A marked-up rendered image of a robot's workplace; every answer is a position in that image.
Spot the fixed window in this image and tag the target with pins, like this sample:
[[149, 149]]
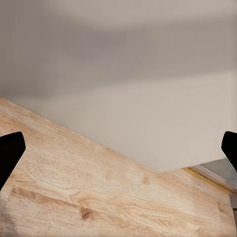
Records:
[[219, 173]]

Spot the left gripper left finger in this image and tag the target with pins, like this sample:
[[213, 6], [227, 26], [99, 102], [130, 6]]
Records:
[[12, 147]]

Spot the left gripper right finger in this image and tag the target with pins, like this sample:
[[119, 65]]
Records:
[[229, 147]]

